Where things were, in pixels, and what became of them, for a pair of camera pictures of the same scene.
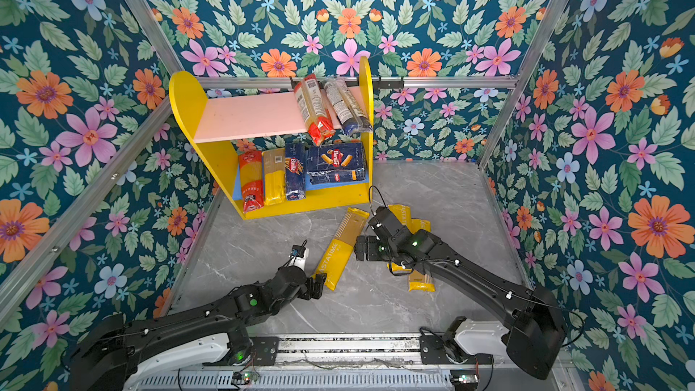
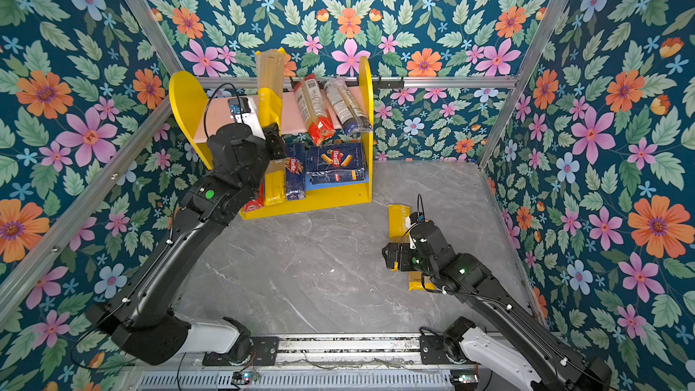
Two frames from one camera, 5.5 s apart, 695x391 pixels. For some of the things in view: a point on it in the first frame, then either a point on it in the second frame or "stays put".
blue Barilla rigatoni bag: [337, 163] stays put
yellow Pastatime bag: [340, 247] to [271, 64]
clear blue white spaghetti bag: [352, 114] stays put
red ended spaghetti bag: [315, 109] stays put
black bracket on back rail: [356, 85] stays put
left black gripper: [311, 291] to [273, 135]
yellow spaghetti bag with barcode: [274, 176] stays put
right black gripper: [370, 243] to [403, 249]
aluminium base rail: [349, 349] stays put
